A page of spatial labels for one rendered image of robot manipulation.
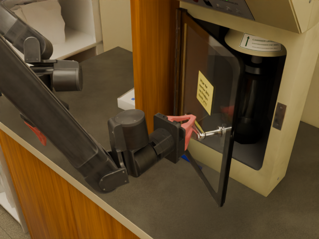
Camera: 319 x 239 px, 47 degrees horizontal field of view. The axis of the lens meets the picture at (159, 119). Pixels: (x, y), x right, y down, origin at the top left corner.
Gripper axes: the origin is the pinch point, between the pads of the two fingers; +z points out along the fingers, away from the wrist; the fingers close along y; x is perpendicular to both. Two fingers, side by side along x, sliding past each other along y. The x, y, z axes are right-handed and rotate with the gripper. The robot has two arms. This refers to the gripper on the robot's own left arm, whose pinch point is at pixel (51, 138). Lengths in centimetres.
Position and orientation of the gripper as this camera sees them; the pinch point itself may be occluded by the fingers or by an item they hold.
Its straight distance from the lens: 99.1
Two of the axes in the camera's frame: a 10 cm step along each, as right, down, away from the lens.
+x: -7.4, -3.9, 5.5
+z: 0.0, 8.2, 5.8
